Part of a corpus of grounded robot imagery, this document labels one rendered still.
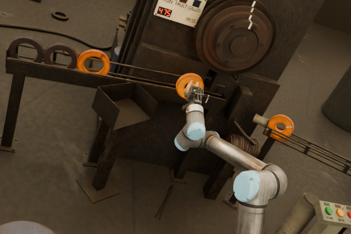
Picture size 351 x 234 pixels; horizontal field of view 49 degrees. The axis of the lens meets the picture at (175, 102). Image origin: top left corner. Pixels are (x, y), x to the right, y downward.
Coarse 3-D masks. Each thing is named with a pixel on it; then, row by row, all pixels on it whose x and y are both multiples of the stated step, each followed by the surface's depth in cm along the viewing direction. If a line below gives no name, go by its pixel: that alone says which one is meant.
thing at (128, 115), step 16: (96, 96) 205; (112, 96) 215; (128, 96) 225; (144, 96) 218; (96, 112) 207; (112, 112) 197; (128, 112) 215; (144, 112) 219; (112, 128) 199; (112, 144) 222; (112, 160) 230; (96, 176) 238; (96, 192) 239; (112, 192) 243
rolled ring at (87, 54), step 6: (84, 54) 218; (90, 54) 218; (96, 54) 219; (102, 54) 219; (78, 60) 219; (84, 60) 219; (102, 60) 221; (108, 60) 222; (78, 66) 221; (108, 66) 224; (96, 72) 228; (102, 72) 226
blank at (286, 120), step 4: (276, 116) 242; (280, 116) 241; (284, 116) 240; (272, 120) 244; (276, 120) 243; (280, 120) 241; (284, 120) 240; (288, 120) 239; (268, 124) 246; (272, 124) 245; (284, 124) 241; (288, 124) 240; (292, 124) 240; (276, 128) 246; (288, 128) 241; (292, 128) 240; (284, 132) 243; (288, 132) 242; (276, 136) 246; (284, 136) 244
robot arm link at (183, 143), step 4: (180, 132) 199; (176, 136) 203; (180, 136) 198; (184, 136) 196; (176, 140) 202; (180, 140) 199; (184, 140) 197; (188, 140) 196; (192, 140) 196; (196, 140) 201; (200, 140) 202; (176, 144) 202; (180, 144) 200; (184, 144) 199; (188, 144) 199; (192, 144) 200; (196, 144) 202; (180, 148) 202; (184, 148) 201; (188, 148) 204
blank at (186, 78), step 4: (184, 76) 213; (188, 76) 212; (192, 76) 212; (196, 76) 213; (180, 80) 213; (184, 80) 213; (188, 80) 214; (192, 80) 214; (196, 80) 214; (200, 80) 215; (176, 84) 217; (180, 84) 214; (184, 84) 215; (200, 84) 216; (176, 88) 218; (180, 88) 216; (184, 88) 216; (180, 92) 217
